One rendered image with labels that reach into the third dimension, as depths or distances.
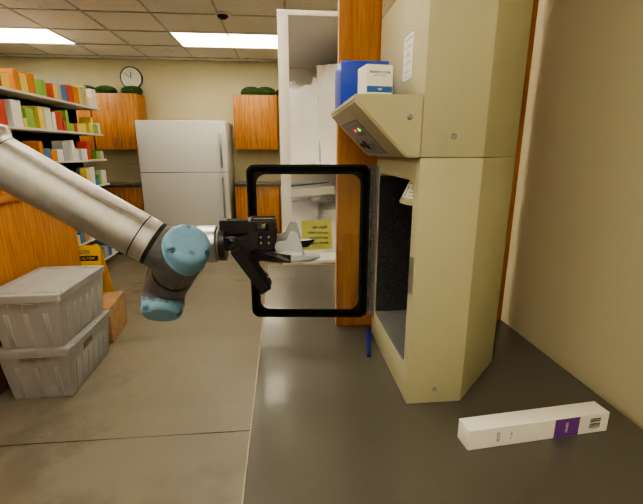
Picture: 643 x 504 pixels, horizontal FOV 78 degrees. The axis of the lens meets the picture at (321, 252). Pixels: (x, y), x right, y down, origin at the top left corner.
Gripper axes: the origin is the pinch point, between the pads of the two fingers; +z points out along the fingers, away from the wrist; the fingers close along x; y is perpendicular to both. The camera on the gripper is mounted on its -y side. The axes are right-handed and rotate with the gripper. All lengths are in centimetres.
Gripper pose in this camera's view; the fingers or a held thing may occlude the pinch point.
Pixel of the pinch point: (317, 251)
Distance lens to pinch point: 84.6
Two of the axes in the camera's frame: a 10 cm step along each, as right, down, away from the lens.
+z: 10.0, -0.2, 0.9
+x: -0.9, -2.4, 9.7
